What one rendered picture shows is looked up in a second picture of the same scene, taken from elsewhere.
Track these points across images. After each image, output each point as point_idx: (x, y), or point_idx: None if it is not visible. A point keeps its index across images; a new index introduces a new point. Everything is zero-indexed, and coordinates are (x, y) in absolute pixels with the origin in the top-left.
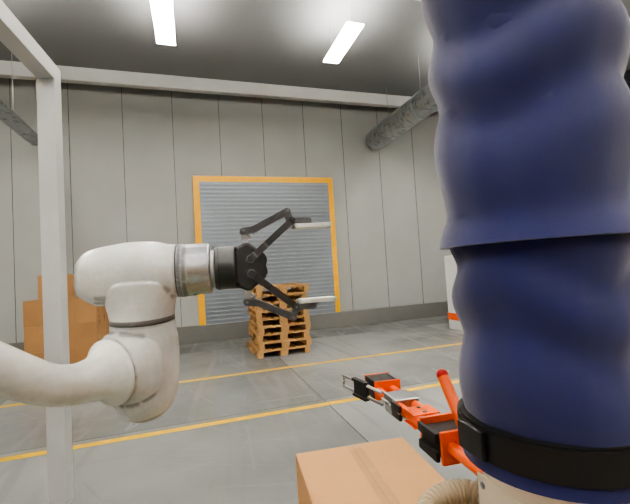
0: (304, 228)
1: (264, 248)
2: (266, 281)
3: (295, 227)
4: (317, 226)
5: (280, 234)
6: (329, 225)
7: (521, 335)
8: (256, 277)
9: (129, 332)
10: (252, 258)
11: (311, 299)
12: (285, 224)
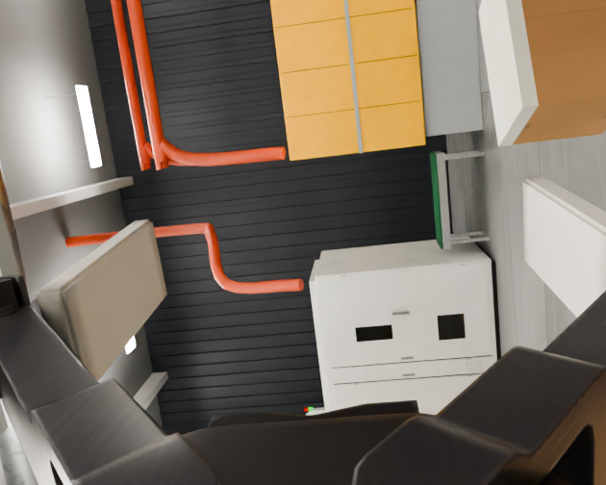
0: (114, 328)
1: (103, 395)
2: (511, 361)
3: (64, 291)
4: (123, 242)
5: (56, 344)
6: (143, 222)
7: None
8: (476, 435)
9: None
10: (164, 472)
11: (580, 210)
12: (3, 330)
